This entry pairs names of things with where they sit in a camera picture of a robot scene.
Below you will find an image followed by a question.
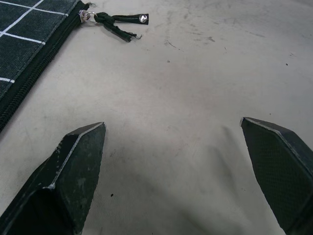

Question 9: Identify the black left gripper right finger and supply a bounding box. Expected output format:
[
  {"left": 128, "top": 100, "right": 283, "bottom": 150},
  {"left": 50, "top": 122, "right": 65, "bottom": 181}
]
[{"left": 240, "top": 117, "right": 313, "bottom": 235}]

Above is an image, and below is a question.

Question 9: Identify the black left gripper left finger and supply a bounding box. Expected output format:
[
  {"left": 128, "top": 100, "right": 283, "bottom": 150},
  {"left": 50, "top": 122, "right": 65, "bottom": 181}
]
[{"left": 0, "top": 121, "right": 107, "bottom": 235}]

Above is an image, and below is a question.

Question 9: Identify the dark green checked zipper pouch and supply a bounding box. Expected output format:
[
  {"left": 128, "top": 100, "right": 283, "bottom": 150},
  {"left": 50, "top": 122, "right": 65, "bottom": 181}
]
[{"left": 0, "top": 0, "right": 96, "bottom": 134}]

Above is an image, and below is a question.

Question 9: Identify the black zipper pull strap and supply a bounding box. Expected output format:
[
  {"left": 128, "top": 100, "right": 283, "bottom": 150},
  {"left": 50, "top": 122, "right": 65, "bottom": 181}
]
[{"left": 88, "top": 11, "right": 149, "bottom": 43}]

